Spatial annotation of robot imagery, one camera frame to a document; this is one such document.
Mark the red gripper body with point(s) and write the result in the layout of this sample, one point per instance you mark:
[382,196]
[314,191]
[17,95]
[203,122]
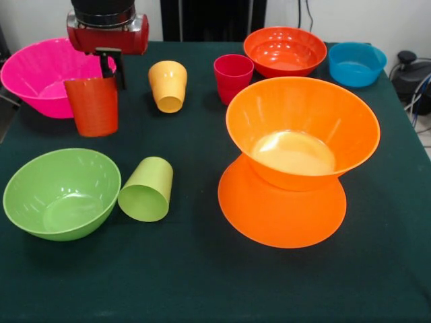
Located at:
[111,40]

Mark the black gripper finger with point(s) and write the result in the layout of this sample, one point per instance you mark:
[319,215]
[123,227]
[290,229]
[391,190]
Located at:
[120,72]
[107,65]

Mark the red plastic cup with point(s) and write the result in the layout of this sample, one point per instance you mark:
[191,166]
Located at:
[94,111]

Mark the yellow plastic cup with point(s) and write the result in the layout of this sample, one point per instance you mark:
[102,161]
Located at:
[168,87]

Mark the pink plastic bowl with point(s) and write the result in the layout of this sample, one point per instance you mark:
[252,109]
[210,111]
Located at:
[33,67]

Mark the magenta plastic cup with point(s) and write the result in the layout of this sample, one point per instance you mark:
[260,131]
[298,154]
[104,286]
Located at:
[232,84]

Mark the green plastic bowl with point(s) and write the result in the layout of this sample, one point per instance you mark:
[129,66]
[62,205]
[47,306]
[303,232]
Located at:
[60,188]

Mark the green plastic cup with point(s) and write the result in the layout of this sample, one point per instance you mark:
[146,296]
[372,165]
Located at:
[144,202]

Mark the orange plastic bowl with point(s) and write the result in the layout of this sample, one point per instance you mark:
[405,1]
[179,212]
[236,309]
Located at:
[303,107]
[279,218]

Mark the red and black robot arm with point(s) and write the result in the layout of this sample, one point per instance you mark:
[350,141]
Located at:
[104,10]

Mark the black cabinet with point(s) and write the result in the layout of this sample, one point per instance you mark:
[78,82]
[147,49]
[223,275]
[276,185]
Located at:
[208,20]

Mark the black equipment box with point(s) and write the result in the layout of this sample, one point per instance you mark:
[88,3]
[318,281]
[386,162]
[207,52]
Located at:
[4,47]

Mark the red-orange plastic bowl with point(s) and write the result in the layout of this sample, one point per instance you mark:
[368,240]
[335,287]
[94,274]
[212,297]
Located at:
[286,47]

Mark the dark green table cloth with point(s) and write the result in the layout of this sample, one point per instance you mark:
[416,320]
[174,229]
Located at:
[168,269]

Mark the blue plastic bowl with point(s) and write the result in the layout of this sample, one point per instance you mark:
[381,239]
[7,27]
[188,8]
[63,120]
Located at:
[353,75]

